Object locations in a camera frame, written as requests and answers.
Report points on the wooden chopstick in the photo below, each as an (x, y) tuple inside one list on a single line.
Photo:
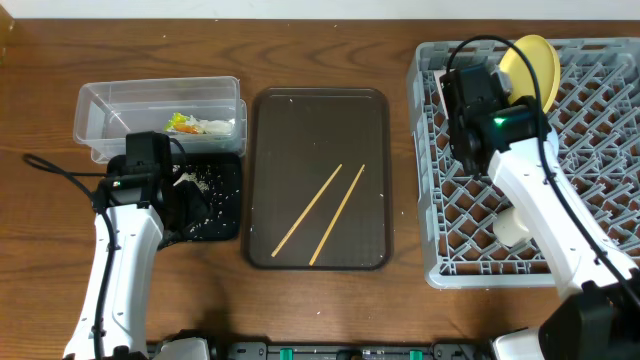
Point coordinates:
[(336, 216), (306, 210)]

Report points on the black plastic bin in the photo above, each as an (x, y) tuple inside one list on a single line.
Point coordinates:
[(120, 188)]

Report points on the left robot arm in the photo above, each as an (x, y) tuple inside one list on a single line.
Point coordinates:
[(133, 213)]

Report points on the pink bowl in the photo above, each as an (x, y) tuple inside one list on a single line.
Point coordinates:
[(437, 74)]

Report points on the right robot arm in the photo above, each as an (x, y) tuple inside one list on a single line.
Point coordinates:
[(597, 283)]

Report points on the yellow plate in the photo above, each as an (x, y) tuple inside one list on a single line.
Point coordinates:
[(545, 62)]

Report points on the white paper cup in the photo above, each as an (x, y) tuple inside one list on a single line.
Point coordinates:
[(510, 229)]

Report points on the green snack wrapper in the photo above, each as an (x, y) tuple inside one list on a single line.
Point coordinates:
[(180, 123)]

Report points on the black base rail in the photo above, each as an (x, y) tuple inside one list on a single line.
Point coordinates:
[(257, 348)]

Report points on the brown serving tray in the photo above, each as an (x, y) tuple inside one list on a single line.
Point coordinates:
[(298, 137)]

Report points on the rice food waste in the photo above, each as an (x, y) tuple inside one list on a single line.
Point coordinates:
[(214, 201)]

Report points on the grey dishwasher rack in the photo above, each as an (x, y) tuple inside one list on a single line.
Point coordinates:
[(596, 116)]

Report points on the clear plastic bin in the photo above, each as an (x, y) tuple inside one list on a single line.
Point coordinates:
[(107, 112)]

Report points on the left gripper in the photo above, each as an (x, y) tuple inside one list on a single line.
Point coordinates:
[(198, 205)]

